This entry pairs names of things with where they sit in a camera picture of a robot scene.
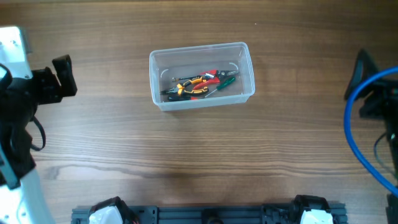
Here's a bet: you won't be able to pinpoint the black red screwdriver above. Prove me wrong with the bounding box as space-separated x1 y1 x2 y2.
168 95 198 101

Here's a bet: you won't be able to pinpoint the orange black needle-nose pliers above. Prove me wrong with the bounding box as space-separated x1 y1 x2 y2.
160 77 209 96

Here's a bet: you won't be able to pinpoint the clear plastic container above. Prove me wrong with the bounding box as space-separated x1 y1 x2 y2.
149 42 256 111

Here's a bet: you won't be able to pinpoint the green handled screwdriver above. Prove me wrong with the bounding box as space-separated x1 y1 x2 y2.
205 77 236 98

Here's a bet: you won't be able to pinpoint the red handled snips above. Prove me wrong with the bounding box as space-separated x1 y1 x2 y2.
193 70 239 90

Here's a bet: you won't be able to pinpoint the silver socket wrench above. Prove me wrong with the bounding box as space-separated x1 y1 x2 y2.
172 72 215 82

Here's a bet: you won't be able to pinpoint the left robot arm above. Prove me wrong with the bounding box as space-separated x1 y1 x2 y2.
1 26 78 223

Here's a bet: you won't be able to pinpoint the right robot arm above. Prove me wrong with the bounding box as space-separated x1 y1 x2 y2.
343 49 397 223

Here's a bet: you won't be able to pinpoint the right blue cable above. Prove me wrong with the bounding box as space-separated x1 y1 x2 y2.
343 65 398 198

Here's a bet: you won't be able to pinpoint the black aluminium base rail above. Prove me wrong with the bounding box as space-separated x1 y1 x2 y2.
70 195 348 224

